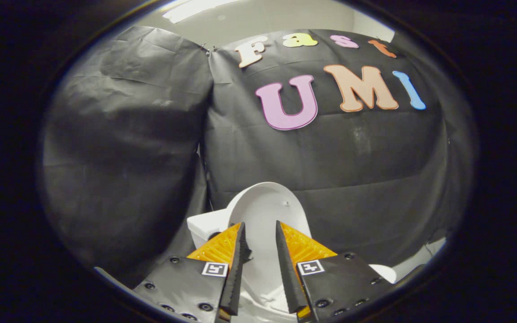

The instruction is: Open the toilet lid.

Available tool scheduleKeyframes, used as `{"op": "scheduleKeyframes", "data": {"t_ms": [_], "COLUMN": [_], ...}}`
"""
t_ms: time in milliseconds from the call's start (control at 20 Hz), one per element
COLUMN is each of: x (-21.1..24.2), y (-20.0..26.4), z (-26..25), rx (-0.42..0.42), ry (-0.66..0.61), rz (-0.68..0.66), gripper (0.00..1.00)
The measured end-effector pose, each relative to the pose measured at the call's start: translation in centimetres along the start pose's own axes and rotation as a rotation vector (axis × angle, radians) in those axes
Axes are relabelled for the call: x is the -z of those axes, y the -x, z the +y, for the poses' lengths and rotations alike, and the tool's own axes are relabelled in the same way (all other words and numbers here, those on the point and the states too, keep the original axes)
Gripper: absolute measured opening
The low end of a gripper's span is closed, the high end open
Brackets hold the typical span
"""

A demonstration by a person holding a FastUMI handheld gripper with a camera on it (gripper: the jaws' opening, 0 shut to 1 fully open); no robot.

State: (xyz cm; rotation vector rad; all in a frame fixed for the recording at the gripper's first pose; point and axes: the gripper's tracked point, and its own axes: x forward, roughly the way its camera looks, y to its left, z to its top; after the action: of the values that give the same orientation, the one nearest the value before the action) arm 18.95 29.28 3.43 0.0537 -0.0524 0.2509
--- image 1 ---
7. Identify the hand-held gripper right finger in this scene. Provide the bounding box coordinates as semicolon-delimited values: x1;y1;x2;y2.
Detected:
276;220;391;323

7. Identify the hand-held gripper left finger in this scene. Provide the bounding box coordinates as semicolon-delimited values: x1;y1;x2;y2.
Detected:
133;221;252;323

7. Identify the white toilet lid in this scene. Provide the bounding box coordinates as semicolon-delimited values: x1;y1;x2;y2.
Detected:
226;182;313;297

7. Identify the white toilet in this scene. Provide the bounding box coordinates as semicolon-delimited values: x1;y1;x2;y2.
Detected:
187;209;397;321

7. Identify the black backdrop cloth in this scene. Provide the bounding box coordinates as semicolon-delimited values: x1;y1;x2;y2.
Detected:
41;25;472;288

